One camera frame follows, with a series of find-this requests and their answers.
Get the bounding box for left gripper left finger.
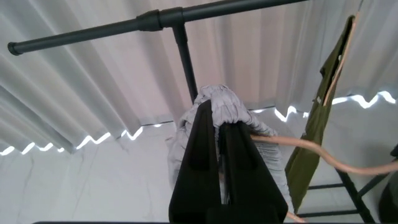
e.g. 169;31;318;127
169;99;224;223

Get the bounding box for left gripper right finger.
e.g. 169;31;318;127
219;121;289;223

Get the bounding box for pink clothes hanger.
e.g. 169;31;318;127
323;0;364;106
250;134;398;223

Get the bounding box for green long-sleeved shirt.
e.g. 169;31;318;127
284;14;357;214

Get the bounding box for pale grey shorts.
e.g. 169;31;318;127
166;84;295;215

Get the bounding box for black clothes rack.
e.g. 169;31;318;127
7;0;398;223

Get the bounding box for white curtain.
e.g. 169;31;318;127
0;0;398;156

